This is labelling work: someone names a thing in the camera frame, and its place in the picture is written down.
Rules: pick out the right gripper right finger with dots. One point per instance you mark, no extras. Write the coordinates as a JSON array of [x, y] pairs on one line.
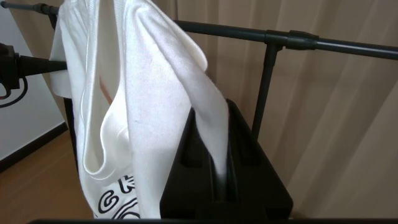
[[258, 186]]

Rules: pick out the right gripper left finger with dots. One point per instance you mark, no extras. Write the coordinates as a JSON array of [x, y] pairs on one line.
[[186, 186]]

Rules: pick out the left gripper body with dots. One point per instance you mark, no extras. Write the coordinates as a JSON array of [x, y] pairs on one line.
[[7, 65]]

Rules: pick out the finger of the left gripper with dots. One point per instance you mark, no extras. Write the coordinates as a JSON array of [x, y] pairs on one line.
[[40, 66]]

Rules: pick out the white garment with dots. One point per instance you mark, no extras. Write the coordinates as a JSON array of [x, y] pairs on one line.
[[149, 93]]

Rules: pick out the black clothes rack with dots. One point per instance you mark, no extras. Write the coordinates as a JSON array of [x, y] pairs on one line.
[[233, 32]]

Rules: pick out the beige curtain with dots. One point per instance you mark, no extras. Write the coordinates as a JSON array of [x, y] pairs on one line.
[[326, 124]]

